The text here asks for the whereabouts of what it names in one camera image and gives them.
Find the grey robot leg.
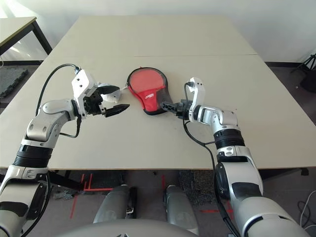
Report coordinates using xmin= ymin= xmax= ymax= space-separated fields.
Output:
xmin=93 ymin=185 xmax=131 ymax=223
xmin=164 ymin=184 xmax=199 ymax=235

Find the grey robot torso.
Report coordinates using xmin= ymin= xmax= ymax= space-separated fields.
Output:
xmin=56 ymin=219 xmax=196 ymax=237

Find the grey robot right leg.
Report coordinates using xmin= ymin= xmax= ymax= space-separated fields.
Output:
xmin=164 ymin=184 xmax=199 ymax=235

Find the black robot foot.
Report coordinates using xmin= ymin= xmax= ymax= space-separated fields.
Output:
xmin=125 ymin=187 xmax=138 ymax=219

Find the white floor cable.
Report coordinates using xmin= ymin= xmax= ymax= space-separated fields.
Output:
xmin=297 ymin=194 xmax=316 ymax=229

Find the beige side table black frame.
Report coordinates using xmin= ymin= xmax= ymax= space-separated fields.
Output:
xmin=0 ymin=16 xmax=53 ymax=58

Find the black left wrist camera cable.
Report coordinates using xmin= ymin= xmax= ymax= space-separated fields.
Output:
xmin=36 ymin=63 xmax=82 ymax=138

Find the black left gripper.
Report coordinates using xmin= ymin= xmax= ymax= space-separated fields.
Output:
xmin=82 ymin=85 xmax=130 ymax=118

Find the red black paddle case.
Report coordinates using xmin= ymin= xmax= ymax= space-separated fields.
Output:
xmin=126 ymin=66 xmax=173 ymax=116

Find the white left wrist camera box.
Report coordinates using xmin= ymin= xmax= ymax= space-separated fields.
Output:
xmin=71 ymin=70 xmax=99 ymax=119

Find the grey robot left leg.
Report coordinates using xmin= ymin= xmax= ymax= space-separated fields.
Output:
xmin=93 ymin=185 xmax=131 ymax=223

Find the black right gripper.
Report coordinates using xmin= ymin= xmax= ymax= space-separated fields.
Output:
xmin=160 ymin=99 xmax=192 ymax=121

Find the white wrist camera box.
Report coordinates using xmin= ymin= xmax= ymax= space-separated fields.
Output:
xmin=189 ymin=77 xmax=207 ymax=123
xmin=71 ymin=70 xmax=99 ymax=119

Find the dark speckled carpet piece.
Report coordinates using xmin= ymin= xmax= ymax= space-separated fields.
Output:
xmin=179 ymin=170 xmax=218 ymax=205

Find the black foam floor mat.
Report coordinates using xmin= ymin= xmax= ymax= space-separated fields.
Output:
xmin=0 ymin=68 xmax=29 ymax=98

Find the black tripod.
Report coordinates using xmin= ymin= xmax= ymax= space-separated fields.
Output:
xmin=290 ymin=53 xmax=316 ymax=74

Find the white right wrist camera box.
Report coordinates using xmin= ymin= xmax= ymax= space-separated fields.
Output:
xmin=189 ymin=77 xmax=207 ymax=123

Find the red ping-pong paddle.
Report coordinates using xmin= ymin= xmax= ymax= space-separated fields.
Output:
xmin=129 ymin=70 xmax=165 ymax=96

